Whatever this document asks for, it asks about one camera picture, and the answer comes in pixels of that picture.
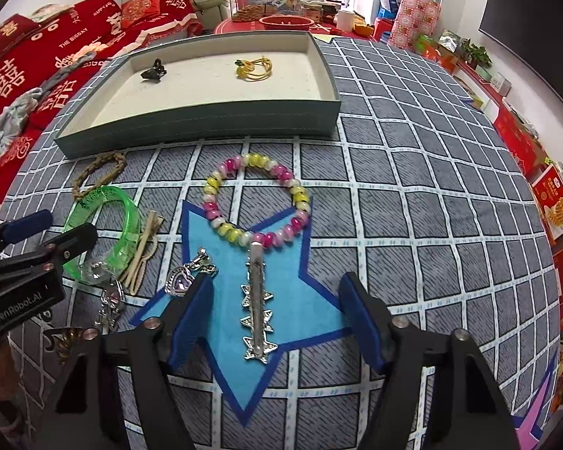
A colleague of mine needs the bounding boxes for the green plastic bangle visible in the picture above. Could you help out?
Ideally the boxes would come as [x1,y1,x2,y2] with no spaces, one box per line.
[63,186,142,284]

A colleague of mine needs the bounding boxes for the grey checkered tablecloth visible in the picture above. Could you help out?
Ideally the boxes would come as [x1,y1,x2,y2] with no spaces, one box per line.
[7,35,561,450]

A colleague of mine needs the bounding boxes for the clear jar of nuts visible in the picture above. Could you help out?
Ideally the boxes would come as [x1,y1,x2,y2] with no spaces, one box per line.
[229,0,277,22]

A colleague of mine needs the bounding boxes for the beige wooden hair clip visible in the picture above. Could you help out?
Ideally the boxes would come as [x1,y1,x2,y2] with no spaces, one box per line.
[122,210,166,297]

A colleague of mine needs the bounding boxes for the red patterned gift box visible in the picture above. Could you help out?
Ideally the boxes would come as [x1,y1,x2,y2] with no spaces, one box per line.
[388,0,441,50]

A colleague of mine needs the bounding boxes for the silver star hair clip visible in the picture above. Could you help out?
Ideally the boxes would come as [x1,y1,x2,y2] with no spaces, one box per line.
[238,241,278,364]

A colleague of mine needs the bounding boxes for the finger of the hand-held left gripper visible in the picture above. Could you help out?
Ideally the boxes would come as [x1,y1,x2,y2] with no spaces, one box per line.
[0,209,54,263]
[0,222,99,279]

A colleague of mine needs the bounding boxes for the red embroidered pillow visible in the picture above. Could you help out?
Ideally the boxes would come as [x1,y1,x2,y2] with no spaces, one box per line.
[120,0,163,29]

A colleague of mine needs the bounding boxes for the yellow hair tie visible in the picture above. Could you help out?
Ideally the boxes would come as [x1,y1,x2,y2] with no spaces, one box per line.
[235,56,272,81]

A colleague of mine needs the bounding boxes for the red pillow gold lettering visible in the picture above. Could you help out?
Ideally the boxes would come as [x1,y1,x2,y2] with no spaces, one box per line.
[0,14,41,73]

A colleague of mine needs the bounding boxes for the red colander basket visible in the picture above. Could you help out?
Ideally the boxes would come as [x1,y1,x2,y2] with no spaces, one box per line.
[259,15,313,33]

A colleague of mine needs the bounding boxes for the grey floral cloth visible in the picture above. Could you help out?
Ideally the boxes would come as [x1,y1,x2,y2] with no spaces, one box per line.
[0,54,99,188]

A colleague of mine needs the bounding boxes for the red round mat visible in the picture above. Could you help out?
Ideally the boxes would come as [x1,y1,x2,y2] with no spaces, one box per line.
[214,18,339,37]

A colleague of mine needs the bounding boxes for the red sofa cover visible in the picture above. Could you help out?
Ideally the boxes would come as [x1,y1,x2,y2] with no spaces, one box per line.
[0,0,202,216]

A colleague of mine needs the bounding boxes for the brown braided rope bracelet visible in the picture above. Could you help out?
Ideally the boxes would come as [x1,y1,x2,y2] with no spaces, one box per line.
[71,150,127,202]

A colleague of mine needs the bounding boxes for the blue white cartons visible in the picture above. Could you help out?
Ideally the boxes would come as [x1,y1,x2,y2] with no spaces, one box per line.
[378,0,404,20]

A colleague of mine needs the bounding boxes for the black hair claw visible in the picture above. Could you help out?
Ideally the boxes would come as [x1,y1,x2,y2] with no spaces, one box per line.
[141,57,169,81]

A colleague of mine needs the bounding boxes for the brown spiral hair tie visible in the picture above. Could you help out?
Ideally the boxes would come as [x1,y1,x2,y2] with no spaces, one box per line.
[44,328,84,366]

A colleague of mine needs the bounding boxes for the silver pink charm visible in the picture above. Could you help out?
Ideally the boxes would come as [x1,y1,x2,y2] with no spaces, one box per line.
[94,279,127,333]

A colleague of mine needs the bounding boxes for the grey jewelry tray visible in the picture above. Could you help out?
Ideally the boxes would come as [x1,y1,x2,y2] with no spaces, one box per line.
[54,31,342,160]

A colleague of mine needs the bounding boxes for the pink yellow beaded bracelet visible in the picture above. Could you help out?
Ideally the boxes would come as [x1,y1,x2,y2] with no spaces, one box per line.
[203,152,311,247]

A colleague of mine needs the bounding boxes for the orange waffle box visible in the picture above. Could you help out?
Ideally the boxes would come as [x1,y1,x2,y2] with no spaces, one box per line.
[532,164,563,245]

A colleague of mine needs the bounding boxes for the red plastic stool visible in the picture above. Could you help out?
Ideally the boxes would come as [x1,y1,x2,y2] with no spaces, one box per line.
[373,16,397,41]

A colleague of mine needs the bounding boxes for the purple heart pendant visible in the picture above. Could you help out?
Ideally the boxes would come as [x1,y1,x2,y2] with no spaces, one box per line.
[166,247,219,298]

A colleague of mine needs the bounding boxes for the potted plant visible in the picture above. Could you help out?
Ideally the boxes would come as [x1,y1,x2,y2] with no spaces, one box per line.
[460,40,492,69]

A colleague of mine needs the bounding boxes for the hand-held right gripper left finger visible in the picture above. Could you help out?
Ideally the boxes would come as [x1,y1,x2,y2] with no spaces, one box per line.
[33,272,217,450]

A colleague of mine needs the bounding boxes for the white cup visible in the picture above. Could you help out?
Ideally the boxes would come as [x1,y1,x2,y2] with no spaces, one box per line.
[335,8,356,33]

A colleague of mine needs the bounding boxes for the beige armchair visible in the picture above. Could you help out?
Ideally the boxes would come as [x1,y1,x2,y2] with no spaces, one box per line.
[194,0,238,33]

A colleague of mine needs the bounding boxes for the black television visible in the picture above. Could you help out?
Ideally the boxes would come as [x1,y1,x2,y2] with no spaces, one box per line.
[479,0,563,118]

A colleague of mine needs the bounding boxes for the red printed box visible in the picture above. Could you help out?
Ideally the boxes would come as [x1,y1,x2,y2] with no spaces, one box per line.
[492,103,547,176]

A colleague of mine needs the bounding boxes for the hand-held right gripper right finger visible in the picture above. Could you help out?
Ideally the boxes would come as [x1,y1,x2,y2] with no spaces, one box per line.
[339,272,521,450]

